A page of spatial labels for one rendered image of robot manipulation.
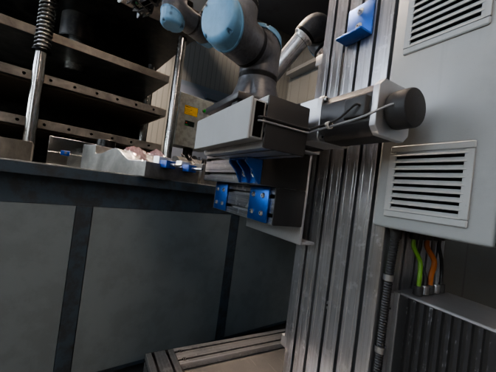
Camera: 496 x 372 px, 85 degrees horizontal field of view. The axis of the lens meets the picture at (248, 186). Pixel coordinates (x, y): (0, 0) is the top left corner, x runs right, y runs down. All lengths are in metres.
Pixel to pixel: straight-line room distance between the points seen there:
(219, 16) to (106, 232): 0.80
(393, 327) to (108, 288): 0.93
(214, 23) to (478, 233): 0.67
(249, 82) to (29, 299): 0.96
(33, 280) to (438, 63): 1.19
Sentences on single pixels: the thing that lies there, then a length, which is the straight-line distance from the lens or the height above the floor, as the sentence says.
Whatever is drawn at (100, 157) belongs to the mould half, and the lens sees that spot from 1.31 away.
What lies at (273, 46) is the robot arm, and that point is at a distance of 0.86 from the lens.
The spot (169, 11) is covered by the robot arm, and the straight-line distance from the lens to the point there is 1.00.
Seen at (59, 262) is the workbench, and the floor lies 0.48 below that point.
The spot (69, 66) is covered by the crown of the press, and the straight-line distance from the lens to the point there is 2.27.
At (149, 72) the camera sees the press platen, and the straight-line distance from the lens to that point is 2.12.
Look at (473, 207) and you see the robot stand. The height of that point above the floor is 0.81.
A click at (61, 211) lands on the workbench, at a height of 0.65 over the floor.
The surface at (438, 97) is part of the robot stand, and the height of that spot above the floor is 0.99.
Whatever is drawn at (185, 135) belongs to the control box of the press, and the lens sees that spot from 2.16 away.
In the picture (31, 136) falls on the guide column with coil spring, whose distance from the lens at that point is 1.86.
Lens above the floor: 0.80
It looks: 1 degrees up
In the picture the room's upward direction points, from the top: 7 degrees clockwise
